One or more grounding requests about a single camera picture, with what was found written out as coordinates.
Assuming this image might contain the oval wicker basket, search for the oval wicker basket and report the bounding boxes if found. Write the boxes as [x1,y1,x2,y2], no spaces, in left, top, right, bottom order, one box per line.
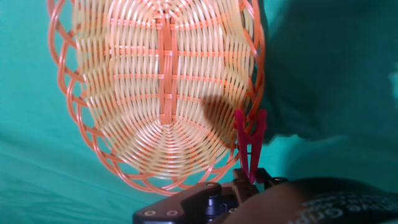
[46,0,267,197]

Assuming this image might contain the green cloth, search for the green cloth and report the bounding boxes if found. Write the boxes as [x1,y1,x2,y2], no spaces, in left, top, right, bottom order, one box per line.
[0,0,398,224]

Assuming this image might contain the red clothespin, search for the red clothespin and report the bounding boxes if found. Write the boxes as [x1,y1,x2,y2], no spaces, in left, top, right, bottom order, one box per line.
[233,108,268,185]

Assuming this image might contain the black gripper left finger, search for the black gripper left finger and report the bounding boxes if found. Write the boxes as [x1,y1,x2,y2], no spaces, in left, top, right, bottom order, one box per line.
[132,167,259,224]

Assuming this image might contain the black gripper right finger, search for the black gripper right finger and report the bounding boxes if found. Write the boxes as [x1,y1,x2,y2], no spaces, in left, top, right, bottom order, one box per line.
[254,167,289,192]

